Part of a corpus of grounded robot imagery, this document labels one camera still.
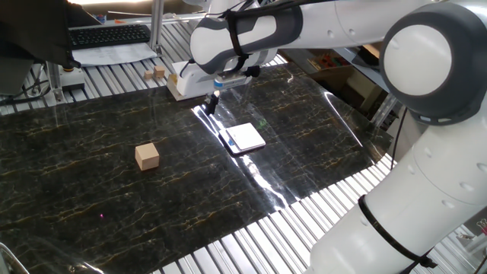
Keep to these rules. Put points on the black marble pattern mat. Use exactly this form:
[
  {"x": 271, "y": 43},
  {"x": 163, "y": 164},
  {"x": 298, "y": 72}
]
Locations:
[{"x": 114, "y": 198}]

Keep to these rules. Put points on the white paper sheet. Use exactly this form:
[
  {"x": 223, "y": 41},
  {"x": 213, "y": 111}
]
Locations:
[{"x": 114, "y": 55}]

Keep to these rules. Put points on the tall aluminium post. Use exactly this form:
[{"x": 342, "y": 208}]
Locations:
[{"x": 156, "y": 26}]

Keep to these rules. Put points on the small wooden cube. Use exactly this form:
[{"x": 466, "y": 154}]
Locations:
[{"x": 159, "y": 72}]

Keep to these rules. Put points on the white emergency stop box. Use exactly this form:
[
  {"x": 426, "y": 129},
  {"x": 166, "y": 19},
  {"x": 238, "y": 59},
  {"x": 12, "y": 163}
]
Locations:
[{"x": 72, "y": 80}]

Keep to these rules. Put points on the yellow tissue box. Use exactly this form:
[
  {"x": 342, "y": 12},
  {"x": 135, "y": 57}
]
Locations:
[{"x": 172, "y": 85}]

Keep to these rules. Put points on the brown cardboard box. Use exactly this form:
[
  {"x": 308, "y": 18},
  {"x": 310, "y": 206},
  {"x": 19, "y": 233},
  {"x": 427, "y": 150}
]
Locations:
[{"x": 342, "y": 78}]

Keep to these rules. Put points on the tiny wooden cube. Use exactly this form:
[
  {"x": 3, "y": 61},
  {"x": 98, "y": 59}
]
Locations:
[{"x": 148, "y": 75}]

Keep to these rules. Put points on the short aluminium post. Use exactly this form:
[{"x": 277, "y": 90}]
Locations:
[{"x": 55, "y": 83}]

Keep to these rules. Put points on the colourful toy set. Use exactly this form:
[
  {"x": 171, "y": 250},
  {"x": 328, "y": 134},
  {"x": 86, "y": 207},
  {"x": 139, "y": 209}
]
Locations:
[{"x": 327, "y": 61}]

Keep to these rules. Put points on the black computer keyboard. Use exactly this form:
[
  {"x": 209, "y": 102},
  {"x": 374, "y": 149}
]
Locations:
[{"x": 108, "y": 36}]

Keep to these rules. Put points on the curved metal chair rail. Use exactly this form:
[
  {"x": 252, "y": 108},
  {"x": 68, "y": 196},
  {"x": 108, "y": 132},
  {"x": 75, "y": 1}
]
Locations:
[{"x": 11, "y": 255}]

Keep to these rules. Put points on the grey box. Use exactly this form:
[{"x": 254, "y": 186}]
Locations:
[{"x": 13, "y": 78}]

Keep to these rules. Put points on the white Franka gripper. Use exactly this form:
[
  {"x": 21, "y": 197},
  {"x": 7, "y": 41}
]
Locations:
[{"x": 194, "y": 80}]

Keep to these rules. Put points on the large wooden cube block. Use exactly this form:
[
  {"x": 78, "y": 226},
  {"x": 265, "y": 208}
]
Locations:
[{"x": 147, "y": 157}]

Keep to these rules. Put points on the slanted aluminium frame strut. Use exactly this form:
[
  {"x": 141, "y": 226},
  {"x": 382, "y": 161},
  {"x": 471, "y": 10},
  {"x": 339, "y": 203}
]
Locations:
[{"x": 383, "y": 110}]

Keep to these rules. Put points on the silver digital scale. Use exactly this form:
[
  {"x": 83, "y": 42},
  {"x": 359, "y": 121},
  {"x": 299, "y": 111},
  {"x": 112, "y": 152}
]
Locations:
[{"x": 245, "y": 137}]

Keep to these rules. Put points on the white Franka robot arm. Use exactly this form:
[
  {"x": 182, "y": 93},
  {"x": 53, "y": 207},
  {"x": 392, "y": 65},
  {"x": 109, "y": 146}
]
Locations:
[{"x": 418, "y": 228}]

